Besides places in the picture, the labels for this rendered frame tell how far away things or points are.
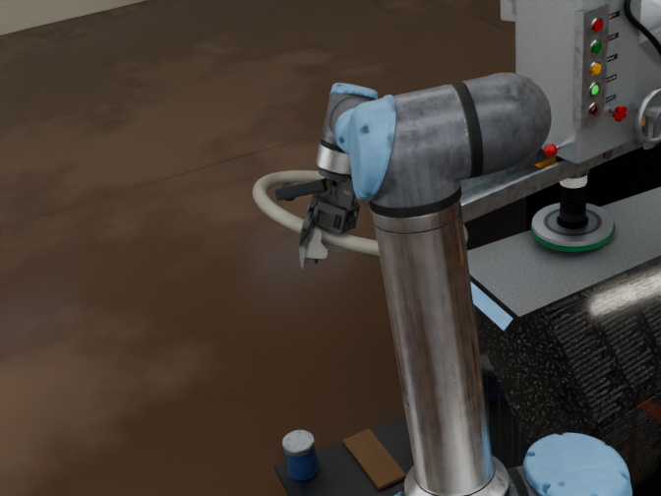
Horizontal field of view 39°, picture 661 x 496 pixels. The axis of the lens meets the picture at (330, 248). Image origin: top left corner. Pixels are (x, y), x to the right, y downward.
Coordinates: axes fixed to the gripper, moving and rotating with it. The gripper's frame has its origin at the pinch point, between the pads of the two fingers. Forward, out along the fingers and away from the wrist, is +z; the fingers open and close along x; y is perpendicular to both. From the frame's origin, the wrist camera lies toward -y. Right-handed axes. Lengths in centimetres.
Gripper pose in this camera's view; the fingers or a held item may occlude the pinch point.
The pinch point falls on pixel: (307, 259)
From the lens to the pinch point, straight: 192.1
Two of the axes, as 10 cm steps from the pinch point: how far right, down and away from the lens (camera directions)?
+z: -2.1, 9.2, 3.3
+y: 8.7, 3.3, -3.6
